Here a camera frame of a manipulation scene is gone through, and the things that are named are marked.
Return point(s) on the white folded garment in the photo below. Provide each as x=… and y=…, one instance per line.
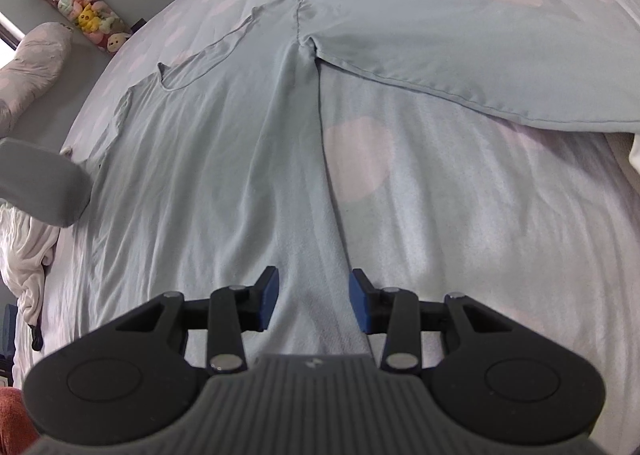
x=635, y=155

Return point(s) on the white fleece garment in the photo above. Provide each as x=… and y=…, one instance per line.
x=25, y=255

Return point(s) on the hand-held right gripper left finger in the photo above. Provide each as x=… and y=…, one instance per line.
x=270, y=300

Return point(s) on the polka dot bed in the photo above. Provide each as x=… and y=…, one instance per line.
x=475, y=235

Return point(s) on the grey long-sleeve shirt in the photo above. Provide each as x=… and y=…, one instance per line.
x=225, y=160

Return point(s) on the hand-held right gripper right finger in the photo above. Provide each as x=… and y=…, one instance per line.
x=359, y=302

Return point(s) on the small black wall socket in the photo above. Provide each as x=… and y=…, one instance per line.
x=138, y=25

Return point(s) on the black cloth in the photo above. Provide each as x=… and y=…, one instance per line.
x=36, y=337

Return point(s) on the window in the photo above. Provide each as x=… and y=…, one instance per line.
x=6, y=35

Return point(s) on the clear tube of plush toys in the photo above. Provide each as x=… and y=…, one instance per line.
x=90, y=17

